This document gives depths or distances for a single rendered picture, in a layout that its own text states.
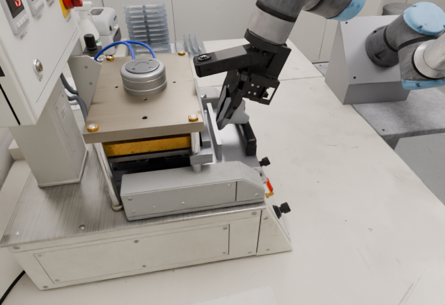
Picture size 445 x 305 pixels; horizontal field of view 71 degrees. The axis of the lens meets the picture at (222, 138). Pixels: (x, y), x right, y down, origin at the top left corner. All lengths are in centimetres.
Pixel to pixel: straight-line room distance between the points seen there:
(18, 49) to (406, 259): 82
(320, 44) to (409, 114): 191
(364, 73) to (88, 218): 103
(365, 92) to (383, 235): 60
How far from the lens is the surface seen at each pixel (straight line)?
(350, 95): 126
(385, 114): 128
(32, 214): 67
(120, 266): 70
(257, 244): 70
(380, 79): 129
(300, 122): 112
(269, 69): 59
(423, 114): 135
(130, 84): 56
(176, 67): 65
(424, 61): 108
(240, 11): 320
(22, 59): 46
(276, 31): 55
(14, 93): 45
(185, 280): 72
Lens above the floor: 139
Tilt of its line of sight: 39 degrees down
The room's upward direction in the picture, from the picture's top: straight up
